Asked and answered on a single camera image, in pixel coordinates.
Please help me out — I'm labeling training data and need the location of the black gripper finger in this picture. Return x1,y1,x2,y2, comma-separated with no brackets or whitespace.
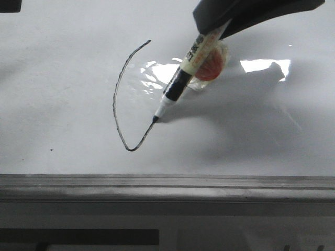
218,0,326,40
192,0,262,35

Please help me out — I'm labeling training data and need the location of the red round magnet with tape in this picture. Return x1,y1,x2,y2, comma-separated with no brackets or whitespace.
187,41,230,92

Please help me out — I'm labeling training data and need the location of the white black whiteboard marker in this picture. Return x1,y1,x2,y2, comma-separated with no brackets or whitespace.
152,20,231,123

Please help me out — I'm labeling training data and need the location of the white whiteboard with aluminium frame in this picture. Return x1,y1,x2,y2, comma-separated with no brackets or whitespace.
1,1,334,216

